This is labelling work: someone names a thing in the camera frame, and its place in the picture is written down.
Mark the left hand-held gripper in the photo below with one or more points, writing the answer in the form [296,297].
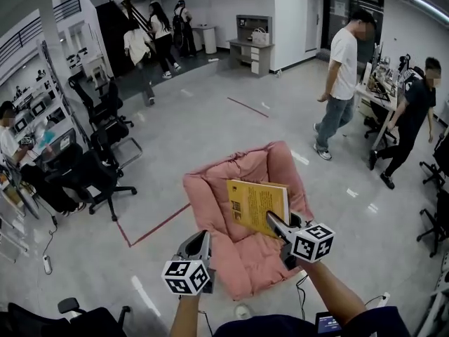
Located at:
[186,279]

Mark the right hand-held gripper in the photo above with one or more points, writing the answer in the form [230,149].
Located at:
[312,244]

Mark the yellow book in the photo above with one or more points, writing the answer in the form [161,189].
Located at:
[252,202]

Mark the person's left forearm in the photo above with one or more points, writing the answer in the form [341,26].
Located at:
[184,318]

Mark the person's right forearm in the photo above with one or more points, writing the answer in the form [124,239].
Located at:
[333,293]

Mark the angled red floor tape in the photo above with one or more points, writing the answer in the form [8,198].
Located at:
[161,225]

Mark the person's left shoe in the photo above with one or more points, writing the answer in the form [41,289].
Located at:
[242,311]

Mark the person's navy shirt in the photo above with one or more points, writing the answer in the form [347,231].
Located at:
[273,328]

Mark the black device with blue screen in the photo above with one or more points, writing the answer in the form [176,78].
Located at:
[328,323]

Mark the white power strip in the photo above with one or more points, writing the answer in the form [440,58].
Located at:
[47,264]
[384,297]

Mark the short red floor tape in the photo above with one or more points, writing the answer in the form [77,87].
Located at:
[247,107]

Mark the black cantilever office chair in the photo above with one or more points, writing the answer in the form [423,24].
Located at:
[112,132]

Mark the white desk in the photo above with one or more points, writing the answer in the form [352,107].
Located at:
[386,102]

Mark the white oval board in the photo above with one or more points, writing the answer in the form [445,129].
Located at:
[29,198]

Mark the white tote bag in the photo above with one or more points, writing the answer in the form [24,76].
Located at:
[260,37]

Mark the black and white backpack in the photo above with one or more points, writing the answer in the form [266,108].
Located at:
[410,79]

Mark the black monitor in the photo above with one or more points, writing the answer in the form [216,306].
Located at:
[377,56]

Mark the white round table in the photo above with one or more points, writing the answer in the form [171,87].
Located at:
[209,40]

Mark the white door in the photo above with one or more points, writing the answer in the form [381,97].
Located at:
[314,19]

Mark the white plastic stool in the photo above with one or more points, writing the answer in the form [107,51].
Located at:
[98,70]

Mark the white metal shelving rack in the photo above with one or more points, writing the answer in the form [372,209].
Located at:
[52,98]

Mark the white microwave oven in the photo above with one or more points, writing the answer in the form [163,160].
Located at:
[39,109]
[21,125]

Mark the black double door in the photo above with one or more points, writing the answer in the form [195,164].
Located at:
[365,19]

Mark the dark staircase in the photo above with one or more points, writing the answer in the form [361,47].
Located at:
[112,33]

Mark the ceiling light panel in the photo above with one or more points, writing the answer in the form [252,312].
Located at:
[431,6]

